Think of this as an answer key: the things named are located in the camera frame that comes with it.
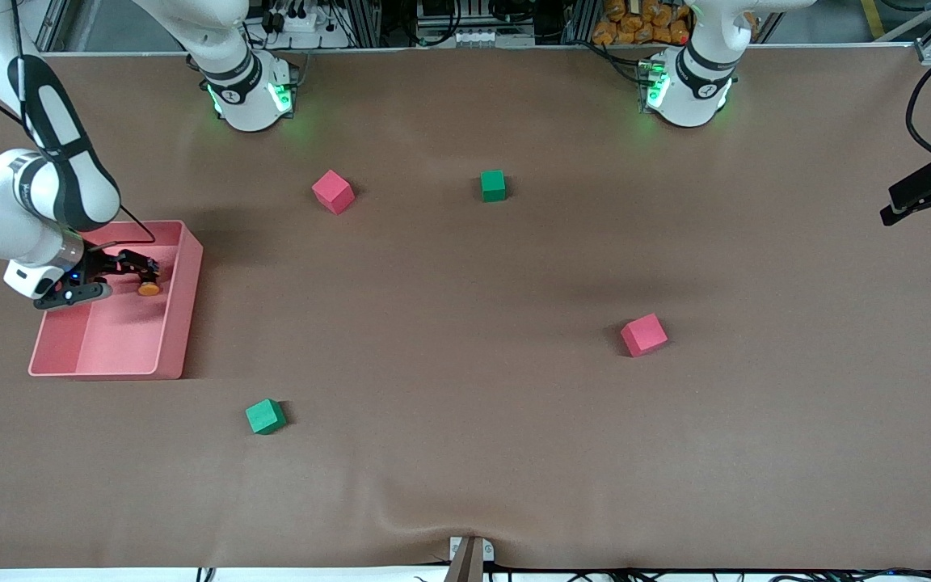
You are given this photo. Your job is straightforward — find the pink plastic bin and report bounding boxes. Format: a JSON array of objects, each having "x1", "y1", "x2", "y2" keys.
[{"x1": 27, "y1": 220, "x2": 204, "y2": 381}]

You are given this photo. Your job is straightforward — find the pink foam cube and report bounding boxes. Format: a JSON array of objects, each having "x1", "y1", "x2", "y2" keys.
[
  {"x1": 620, "y1": 314, "x2": 669, "y2": 358},
  {"x1": 311, "y1": 170, "x2": 356, "y2": 216}
]

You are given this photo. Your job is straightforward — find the white power strip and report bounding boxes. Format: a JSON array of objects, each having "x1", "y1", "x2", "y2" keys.
[{"x1": 259, "y1": 0, "x2": 357, "y2": 49}]

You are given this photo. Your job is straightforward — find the bag of orange objects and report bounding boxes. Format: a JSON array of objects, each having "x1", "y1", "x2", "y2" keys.
[{"x1": 592, "y1": 0, "x2": 693, "y2": 46}]

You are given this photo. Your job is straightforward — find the brown table mat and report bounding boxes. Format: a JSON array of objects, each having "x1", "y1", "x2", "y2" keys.
[{"x1": 0, "y1": 44, "x2": 931, "y2": 571}]

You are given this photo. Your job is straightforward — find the white connector block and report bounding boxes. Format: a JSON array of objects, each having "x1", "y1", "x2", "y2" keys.
[{"x1": 417, "y1": 28, "x2": 535, "y2": 49}]

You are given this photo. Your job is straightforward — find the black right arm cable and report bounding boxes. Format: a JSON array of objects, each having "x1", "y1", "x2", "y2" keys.
[{"x1": 9, "y1": 0, "x2": 157, "y2": 247}]

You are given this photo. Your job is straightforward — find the aluminium frame column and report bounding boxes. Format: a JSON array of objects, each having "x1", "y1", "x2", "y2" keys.
[
  {"x1": 562, "y1": 0, "x2": 600, "y2": 45},
  {"x1": 344, "y1": 0, "x2": 381, "y2": 49}
]

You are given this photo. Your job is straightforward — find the aluminium camera mount profile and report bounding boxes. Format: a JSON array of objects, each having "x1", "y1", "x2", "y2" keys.
[{"x1": 445, "y1": 535, "x2": 496, "y2": 582}]

